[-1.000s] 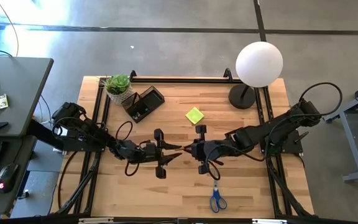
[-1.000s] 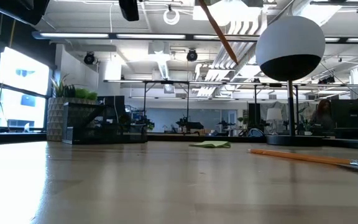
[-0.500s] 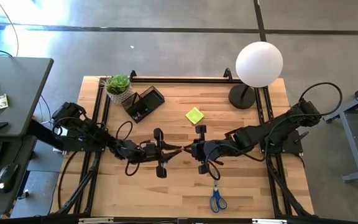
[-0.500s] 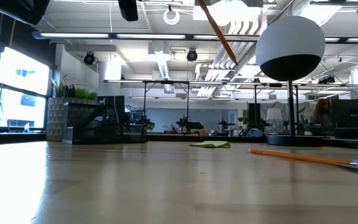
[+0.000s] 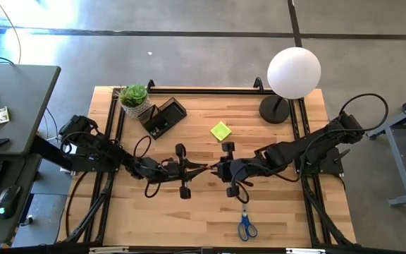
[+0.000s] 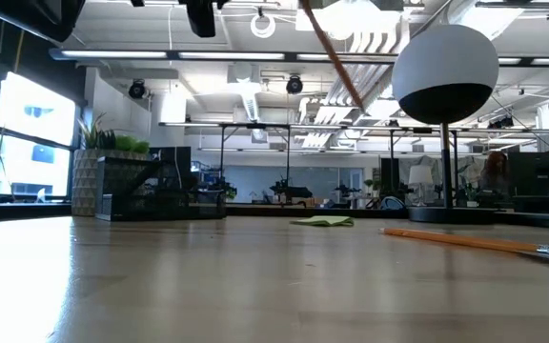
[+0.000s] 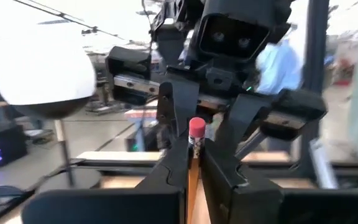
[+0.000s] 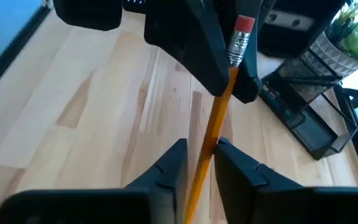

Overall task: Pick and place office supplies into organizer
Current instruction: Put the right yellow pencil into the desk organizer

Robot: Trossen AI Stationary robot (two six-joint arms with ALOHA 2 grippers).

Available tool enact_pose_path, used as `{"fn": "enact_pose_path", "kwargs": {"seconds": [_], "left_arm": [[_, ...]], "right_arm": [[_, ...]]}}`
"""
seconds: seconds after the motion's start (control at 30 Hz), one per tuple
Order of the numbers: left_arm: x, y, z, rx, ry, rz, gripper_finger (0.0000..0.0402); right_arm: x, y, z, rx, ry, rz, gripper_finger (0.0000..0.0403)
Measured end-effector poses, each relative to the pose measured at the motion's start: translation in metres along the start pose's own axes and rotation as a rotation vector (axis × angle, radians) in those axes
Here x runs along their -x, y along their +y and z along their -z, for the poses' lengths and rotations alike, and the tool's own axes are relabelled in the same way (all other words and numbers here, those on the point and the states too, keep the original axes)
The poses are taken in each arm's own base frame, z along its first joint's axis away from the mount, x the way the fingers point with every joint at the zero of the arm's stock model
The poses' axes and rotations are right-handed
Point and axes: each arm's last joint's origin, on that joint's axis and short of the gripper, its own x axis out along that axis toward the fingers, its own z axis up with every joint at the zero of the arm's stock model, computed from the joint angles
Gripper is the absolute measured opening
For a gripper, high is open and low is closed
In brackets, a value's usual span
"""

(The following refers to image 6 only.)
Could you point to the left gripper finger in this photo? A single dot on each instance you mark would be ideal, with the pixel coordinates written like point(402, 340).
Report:
point(202, 16)

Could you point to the orange pencil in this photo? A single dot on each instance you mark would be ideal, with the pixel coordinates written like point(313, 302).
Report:
point(470, 241)
point(334, 57)

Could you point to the black pen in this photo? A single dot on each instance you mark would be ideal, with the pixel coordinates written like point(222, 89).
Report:
point(146, 176)

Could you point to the yellow-green sticky note pad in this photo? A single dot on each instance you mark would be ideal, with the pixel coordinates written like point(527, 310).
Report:
point(324, 221)

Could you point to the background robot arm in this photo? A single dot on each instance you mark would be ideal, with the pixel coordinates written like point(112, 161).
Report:
point(293, 192)

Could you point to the black mesh desk organizer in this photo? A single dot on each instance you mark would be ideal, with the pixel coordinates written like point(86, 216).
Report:
point(160, 205)

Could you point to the round black ceiling fixture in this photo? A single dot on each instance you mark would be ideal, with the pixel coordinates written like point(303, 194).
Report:
point(294, 85)
point(137, 89)

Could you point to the small black monitor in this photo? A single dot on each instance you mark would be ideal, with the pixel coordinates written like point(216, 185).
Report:
point(179, 162)

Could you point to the potted plant white patterned pot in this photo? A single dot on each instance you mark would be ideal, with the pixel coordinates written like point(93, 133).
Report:
point(84, 181)

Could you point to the globe table lamp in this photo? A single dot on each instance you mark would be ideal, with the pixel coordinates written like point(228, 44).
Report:
point(446, 71)

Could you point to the arched dark chair back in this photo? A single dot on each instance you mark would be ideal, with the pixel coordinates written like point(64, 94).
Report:
point(392, 204)

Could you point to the small white table lamp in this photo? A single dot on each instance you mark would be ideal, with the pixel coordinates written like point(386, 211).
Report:
point(420, 175)

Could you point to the person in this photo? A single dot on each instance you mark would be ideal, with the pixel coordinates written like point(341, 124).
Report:
point(494, 171)

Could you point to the large black monitor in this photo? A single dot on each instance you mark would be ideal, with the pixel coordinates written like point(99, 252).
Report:
point(541, 174)

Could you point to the white ceiling duct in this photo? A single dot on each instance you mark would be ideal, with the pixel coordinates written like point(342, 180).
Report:
point(250, 105)

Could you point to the black background workstation frame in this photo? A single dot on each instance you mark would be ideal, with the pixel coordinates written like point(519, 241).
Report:
point(255, 126)

